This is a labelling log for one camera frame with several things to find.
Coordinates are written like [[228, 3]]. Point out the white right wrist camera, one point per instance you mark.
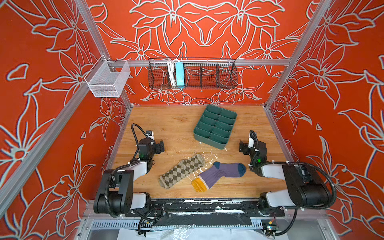
[[251, 142]]

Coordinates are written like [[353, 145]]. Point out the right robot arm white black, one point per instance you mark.
[[308, 186]]

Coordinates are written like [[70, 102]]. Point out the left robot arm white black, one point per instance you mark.
[[116, 195]]

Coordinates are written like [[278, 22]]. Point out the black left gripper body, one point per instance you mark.
[[160, 146]]

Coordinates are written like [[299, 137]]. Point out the green divided organizer tray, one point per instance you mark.
[[215, 126]]

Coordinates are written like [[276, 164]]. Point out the clear plastic wall bin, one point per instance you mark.
[[107, 79]]

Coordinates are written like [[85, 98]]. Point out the olive argyle patterned sock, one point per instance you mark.
[[181, 170]]

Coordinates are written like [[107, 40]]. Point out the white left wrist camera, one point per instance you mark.
[[150, 134]]

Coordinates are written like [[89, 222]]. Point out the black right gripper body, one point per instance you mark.
[[244, 147]]

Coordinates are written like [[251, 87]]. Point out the light blue box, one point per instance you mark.
[[180, 75]]

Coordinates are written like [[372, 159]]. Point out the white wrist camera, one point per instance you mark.
[[150, 134], [251, 142]]

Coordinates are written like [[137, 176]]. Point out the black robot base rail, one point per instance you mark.
[[217, 212]]

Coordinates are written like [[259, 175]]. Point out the black wire wall basket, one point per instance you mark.
[[200, 73]]

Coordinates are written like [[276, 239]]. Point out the purple teal yellow sock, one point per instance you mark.
[[209, 178]]

